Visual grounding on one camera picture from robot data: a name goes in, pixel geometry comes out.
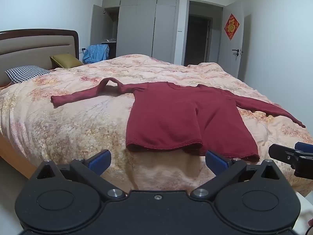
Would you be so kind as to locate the white room door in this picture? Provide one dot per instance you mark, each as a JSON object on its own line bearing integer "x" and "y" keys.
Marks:
{"x": 232, "y": 61}

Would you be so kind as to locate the dark red long-sleeved sweater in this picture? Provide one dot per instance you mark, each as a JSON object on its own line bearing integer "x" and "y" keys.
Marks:
{"x": 166, "y": 117}

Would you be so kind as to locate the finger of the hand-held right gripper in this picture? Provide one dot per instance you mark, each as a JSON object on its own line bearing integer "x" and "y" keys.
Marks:
{"x": 281, "y": 153}
{"x": 304, "y": 146}

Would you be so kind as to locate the blue garment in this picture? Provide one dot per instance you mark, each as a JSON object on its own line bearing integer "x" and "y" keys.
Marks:
{"x": 95, "y": 53}

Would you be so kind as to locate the grey door frame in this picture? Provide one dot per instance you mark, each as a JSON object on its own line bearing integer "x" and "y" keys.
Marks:
{"x": 185, "y": 31}

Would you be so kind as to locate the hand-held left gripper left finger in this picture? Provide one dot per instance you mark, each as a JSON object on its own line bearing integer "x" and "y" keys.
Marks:
{"x": 100, "y": 162}

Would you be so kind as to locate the olive green pillow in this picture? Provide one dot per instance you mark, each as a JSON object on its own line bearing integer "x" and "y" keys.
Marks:
{"x": 66, "y": 60}

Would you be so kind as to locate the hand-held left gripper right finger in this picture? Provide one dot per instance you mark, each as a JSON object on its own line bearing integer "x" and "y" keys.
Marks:
{"x": 215, "y": 162}

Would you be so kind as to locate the grey built-in wardrobe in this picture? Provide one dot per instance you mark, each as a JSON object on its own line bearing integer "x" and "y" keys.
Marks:
{"x": 144, "y": 22}

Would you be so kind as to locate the floral peach quilt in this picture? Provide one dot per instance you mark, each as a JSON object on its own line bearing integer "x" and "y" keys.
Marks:
{"x": 73, "y": 117}

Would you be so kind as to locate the black and white houndstooth pillow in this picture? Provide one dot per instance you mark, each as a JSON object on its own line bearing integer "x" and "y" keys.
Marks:
{"x": 23, "y": 74}

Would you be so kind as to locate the padded beige headboard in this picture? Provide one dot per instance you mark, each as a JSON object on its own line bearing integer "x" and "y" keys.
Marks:
{"x": 29, "y": 51}

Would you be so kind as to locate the red diamond door decoration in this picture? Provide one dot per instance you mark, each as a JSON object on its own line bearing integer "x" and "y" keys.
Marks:
{"x": 231, "y": 27}

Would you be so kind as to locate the orange wooden bed frame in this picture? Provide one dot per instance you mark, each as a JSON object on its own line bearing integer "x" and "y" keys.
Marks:
{"x": 17, "y": 159}

